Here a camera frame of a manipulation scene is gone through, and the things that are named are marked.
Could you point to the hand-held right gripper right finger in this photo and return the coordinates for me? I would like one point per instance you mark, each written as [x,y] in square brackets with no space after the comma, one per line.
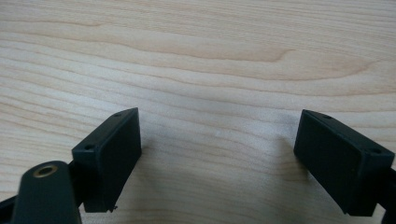
[339,161]

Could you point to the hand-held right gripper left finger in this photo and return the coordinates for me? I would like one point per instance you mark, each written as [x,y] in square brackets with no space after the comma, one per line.
[109,161]

